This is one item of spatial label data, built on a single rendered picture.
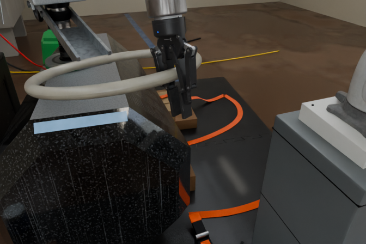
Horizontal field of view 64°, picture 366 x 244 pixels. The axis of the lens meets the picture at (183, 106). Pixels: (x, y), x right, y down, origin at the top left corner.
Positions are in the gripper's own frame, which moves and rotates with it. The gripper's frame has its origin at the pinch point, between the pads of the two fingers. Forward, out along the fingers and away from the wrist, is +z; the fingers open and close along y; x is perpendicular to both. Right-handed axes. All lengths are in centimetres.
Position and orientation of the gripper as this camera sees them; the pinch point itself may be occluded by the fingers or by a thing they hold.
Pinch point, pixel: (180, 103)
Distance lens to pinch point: 71.5
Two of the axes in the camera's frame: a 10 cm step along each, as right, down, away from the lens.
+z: 1.3, 9.4, 3.2
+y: -7.4, -1.2, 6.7
